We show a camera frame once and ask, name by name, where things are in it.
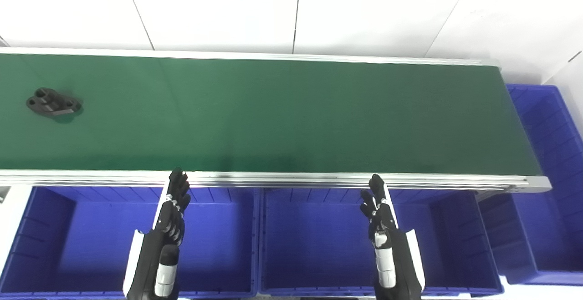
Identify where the blue plastic bin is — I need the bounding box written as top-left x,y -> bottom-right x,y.
259,188 -> 504,297
476,84 -> 583,286
0,186 -> 261,298

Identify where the green conveyor belt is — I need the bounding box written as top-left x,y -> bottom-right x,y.
0,47 -> 552,194
0,53 -> 542,176

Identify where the black flange part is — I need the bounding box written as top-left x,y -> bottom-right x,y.
26,87 -> 83,118

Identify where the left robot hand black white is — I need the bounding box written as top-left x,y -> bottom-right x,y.
123,168 -> 192,300

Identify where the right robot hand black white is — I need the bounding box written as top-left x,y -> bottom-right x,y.
360,174 -> 426,300

